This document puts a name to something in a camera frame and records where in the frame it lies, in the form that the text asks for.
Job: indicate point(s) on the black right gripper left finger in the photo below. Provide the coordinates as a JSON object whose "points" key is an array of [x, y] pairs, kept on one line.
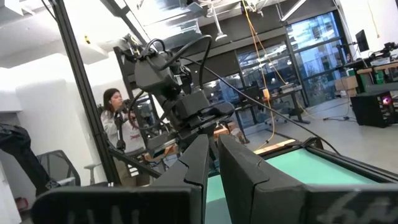
{"points": [[174, 202]]}

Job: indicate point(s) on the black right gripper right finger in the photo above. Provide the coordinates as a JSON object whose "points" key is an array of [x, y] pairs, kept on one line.
{"points": [[264, 199]]}

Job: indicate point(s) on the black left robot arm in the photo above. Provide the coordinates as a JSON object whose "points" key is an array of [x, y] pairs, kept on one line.
{"points": [[155, 74]]}

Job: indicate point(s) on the green table mat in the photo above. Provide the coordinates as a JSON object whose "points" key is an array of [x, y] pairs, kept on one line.
{"points": [[311, 171]]}

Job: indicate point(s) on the white ceiling lamp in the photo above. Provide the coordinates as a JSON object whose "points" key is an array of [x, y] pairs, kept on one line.
{"points": [[220, 35]]}

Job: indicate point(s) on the person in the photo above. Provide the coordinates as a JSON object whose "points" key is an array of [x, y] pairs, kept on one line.
{"points": [[109, 124]]}

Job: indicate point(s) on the black work desk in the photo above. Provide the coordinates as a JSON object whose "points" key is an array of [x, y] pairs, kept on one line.
{"points": [[289, 93]]}

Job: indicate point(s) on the grey mesh chair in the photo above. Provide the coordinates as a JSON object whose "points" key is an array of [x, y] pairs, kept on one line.
{"points": [[59, 168]]}

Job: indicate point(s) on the black computer tower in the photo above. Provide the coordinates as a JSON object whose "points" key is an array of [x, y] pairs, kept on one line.
{"points": [[370, 109]]}

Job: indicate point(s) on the cardboard box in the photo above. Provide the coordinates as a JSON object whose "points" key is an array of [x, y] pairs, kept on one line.
{"points": [[345, 84]]}

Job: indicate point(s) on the black jacket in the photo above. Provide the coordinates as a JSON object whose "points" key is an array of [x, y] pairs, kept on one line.
{"points": [[18, 155]]}

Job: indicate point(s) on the wooden workbench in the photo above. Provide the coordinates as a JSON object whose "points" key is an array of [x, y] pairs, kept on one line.
{"points": [[382, 67]]}

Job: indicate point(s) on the black desktop monitor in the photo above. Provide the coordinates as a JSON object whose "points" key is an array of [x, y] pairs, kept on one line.
{"points": [[362, 40]]}

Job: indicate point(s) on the black aluminium table frame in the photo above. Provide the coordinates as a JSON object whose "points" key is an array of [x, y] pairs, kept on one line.
{"points": [[373, 172]]}

